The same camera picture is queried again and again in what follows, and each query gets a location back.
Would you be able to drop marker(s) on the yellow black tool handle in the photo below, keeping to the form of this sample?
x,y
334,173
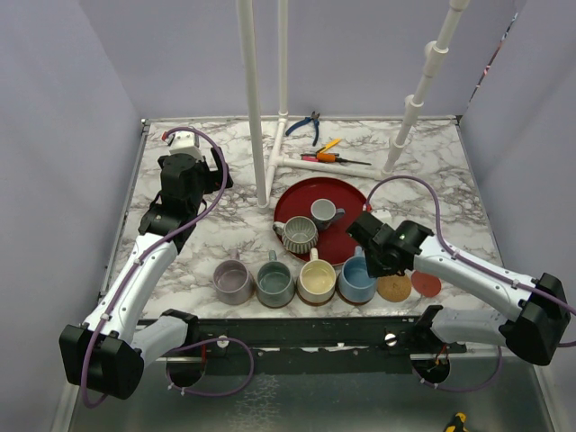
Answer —
x,y
456,423

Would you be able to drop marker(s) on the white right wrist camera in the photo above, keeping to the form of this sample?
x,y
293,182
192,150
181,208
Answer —
x,y
382,215

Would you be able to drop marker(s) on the brown wooden coaster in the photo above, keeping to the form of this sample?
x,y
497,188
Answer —
x,y
354,303
315,303

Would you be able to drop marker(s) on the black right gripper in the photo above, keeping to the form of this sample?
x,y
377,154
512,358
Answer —
x,y
379,271

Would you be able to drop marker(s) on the small grey cup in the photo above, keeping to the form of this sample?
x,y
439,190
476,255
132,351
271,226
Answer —
x,y
324,212

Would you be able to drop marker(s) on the thin red round coaster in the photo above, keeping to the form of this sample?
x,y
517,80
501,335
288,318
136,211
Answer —
x,y
426,284

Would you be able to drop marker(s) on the light blue mug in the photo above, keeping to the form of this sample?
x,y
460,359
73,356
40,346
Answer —
x,y
354,282

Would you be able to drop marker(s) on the yellow utility knife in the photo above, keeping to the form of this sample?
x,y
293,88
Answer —
x,y
328,146

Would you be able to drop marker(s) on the black metal base rail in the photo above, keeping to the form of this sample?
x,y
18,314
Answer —
x,y
301,346

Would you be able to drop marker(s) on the white PVC pipe frame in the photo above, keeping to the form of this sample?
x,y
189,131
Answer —
x,y
265,167

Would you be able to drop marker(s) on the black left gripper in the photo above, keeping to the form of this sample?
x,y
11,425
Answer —
x,y
214,177

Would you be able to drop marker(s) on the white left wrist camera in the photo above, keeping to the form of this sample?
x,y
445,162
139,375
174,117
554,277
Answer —
x,y
183,142

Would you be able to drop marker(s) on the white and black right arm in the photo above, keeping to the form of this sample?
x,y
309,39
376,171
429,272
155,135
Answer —
x,y
526,315

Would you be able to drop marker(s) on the woven rattan coaster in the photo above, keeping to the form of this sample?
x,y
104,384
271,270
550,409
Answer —
x,y
394,288

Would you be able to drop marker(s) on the dark green mug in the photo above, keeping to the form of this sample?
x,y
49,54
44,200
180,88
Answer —
x,y
275,286

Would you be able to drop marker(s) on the lilac mug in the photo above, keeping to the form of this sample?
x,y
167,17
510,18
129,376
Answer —
x,y
233,282

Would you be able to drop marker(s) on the ribbed grey cup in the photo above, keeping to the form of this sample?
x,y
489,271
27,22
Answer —
x,y
299,234

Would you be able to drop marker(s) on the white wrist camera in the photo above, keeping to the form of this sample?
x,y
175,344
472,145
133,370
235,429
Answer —
x,y
183,142
382,215

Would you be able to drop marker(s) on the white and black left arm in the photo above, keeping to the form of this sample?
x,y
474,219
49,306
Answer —
x,y
135,279

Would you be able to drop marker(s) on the cream yellow mug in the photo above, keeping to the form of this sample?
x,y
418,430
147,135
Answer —
x,y
317,279

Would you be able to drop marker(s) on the aluminium table edge strip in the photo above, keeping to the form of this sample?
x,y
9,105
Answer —
x,y
125,209

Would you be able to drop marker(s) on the orange handled screwdriver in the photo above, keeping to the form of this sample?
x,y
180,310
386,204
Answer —
x,y
333,158

